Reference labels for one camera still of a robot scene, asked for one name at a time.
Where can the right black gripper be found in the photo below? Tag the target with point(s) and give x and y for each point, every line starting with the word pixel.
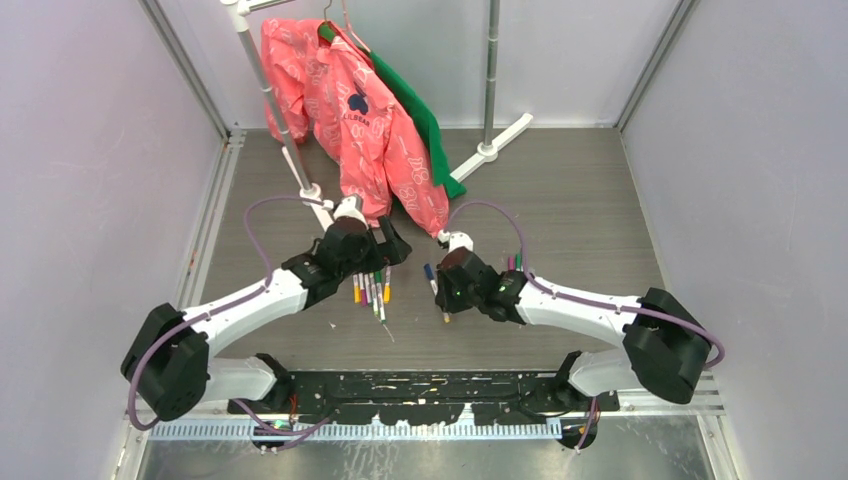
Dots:
pixel 444 298

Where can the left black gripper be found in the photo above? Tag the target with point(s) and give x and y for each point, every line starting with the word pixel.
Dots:
pixel 383 256

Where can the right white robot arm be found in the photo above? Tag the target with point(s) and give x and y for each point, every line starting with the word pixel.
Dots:
pixel 655 343

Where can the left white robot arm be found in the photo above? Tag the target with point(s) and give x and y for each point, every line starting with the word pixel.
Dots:
pixel 173 363

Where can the yellow capped marker far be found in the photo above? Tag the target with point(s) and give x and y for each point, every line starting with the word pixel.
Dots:
pixel 356 290

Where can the green garment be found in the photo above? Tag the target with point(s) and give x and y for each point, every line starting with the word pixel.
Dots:
pixel 425 122

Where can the pink patterned jacket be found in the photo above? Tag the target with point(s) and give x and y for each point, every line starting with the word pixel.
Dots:
pixel 380 155

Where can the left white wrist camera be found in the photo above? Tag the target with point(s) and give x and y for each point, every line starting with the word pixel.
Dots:
pixel 350 206

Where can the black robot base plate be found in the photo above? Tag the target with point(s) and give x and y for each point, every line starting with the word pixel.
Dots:
pixel 423 398

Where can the white ribbed cable duct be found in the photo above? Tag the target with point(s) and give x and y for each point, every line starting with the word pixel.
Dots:
pixel 243 429

